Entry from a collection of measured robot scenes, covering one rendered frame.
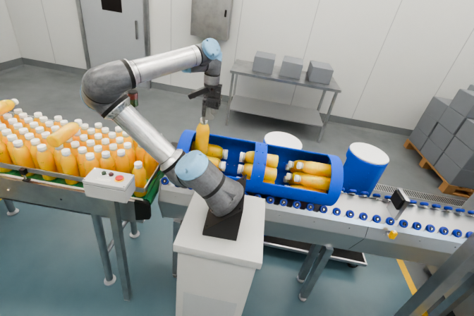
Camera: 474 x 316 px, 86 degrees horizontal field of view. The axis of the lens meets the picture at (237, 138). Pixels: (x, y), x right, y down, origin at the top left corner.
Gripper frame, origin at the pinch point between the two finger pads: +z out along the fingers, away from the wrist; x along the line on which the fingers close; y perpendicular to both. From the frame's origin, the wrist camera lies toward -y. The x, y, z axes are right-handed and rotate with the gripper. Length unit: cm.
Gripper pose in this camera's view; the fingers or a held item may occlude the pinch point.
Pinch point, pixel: (204, 119)
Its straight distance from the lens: 131.4
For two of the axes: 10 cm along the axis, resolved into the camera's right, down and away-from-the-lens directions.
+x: 1.0, -5.0, 8.6
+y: 9.8, 1.7, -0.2
